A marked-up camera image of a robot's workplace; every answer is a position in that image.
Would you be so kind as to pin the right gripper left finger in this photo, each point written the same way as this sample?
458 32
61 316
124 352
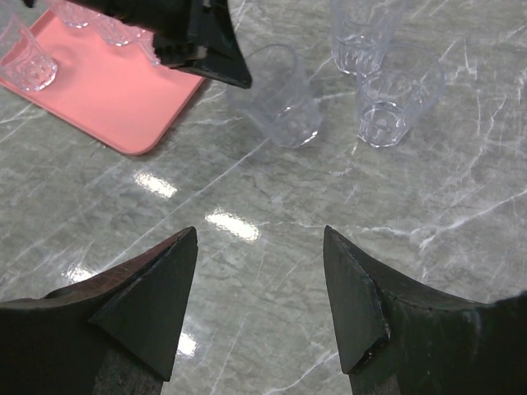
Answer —
114 333

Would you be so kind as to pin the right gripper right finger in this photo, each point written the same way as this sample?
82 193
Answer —
396 335

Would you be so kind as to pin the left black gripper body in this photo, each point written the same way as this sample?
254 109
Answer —
158 16

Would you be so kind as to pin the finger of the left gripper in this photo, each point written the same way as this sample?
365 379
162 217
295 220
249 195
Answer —
198 37

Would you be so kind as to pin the clear faceted glass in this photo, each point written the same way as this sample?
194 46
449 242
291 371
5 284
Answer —
71 14
114 32

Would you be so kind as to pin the clear round glass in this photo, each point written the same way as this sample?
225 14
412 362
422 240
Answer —
145 42

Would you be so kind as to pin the pink plastic tray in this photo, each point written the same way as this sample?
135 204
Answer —
113 94

